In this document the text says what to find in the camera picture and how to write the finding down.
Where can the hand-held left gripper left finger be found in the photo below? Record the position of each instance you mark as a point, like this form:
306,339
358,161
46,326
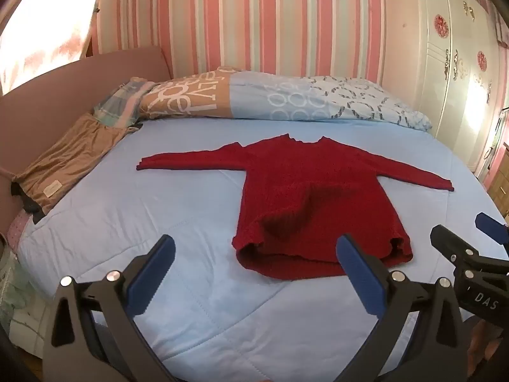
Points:
153,270

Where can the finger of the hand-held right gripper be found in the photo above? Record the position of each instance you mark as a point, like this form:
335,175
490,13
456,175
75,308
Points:
493,227
451,244

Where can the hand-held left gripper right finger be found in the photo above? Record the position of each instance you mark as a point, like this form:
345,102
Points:
358,274

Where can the red knit sweater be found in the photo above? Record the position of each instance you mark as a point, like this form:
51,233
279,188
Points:
318,191

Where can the person's right forearm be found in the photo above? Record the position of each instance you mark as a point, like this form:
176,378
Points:
487,346

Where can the light blue bed sheet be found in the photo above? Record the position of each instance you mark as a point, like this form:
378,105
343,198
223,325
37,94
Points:
179,195

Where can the floral bedding cloth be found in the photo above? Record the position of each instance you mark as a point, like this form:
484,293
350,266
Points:
16,286

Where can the black cloth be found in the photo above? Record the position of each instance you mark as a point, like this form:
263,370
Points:
30,205

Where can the brown folded garment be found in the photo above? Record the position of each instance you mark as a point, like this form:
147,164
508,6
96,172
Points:
71,155

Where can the white wardrobe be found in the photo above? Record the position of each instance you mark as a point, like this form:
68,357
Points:
453,67

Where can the plaid pillow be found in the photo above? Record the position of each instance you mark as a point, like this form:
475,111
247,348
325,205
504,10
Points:
119,101

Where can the printed blue and tan quilt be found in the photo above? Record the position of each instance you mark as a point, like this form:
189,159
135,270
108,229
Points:
254,95

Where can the pink headboard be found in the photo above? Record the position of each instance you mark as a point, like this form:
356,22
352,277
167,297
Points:
59,83

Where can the bright window curtain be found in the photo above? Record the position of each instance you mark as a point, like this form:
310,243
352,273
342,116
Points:
43,36

